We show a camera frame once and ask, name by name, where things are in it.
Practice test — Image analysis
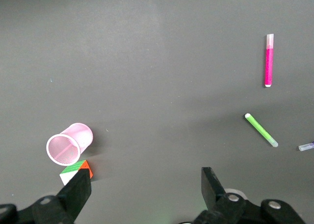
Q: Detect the green marker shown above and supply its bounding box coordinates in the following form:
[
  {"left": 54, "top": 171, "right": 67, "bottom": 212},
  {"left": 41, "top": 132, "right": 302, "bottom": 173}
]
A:
[{"left": 244, "top": 112, "right": 279, "bottom": 148}]

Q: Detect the multicoloured puzzle cube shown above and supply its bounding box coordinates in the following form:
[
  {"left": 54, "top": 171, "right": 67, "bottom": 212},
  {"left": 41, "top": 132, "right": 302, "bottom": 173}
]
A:
[{"left": 59, "top": 159, "right": 94, "bottom": 186}]

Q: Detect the pink mesh cup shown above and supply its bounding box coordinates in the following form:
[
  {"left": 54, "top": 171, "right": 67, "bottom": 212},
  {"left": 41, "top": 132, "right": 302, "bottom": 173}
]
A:
[{"left": 46, "top": 122, "right": 94, "bottom": 167}]

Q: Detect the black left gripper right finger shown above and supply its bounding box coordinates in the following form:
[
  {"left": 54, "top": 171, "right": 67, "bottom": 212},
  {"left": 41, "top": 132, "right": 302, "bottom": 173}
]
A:
[{"left": 201, "top": 167, "right": 246, "bottom": 217}]

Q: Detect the pink marker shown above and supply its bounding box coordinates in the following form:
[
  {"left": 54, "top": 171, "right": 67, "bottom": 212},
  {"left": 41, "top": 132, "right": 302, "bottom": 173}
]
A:
[{"left": 264, "top": 33, "right": 275, "bottom": 88}]

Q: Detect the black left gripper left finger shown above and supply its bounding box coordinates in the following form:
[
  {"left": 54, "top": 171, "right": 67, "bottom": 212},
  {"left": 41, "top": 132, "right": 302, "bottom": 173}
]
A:
[{"left": 31, "top": 168, "right": 92, "bottom": 224}]

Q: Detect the purple marker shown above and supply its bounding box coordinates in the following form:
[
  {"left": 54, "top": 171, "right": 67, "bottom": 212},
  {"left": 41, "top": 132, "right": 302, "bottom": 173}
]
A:
[{"left": 298, "top": 141, "right": 314, "bottom": 152}]

